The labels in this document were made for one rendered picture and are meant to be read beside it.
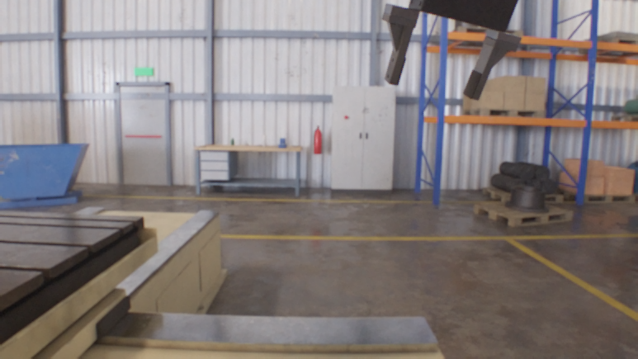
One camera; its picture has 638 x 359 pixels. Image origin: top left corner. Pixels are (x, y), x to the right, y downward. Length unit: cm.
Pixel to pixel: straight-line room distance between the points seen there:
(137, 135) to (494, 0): 749
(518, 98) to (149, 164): 741
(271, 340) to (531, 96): 633
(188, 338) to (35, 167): 553
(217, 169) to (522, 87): 574
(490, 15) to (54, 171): 622
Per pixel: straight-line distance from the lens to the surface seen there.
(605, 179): 814
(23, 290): 96
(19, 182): 649
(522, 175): 689
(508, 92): 660
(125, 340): 116
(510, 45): 54
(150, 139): 763
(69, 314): 103
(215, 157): 628
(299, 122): 686
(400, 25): 47
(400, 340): 107
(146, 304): 184
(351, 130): 630
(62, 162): 632
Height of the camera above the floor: 135
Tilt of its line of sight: 6 degrees down
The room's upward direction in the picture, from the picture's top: 1 degrees clockwise
